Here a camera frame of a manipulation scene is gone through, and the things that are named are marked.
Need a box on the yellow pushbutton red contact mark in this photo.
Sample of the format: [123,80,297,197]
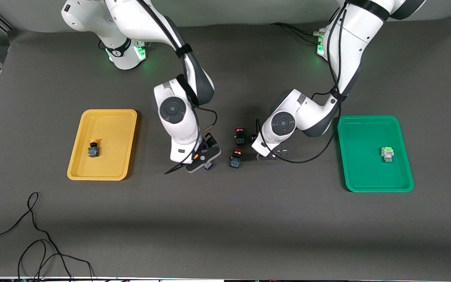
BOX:
[193,154,214,171]

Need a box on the yellow plastic tray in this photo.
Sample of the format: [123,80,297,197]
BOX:
[67,109,138,181]

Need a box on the dark grey table mat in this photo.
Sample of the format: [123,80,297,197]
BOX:
[0,16,451,279]

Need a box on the green plastic tray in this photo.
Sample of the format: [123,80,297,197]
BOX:
[336,115,414,193]

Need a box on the black left arm base cable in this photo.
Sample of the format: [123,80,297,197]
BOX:
[271,22,325,44]

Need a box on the thin black loose cable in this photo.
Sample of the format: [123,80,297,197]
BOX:
[0,192,73,282]
[17,239,95,282]

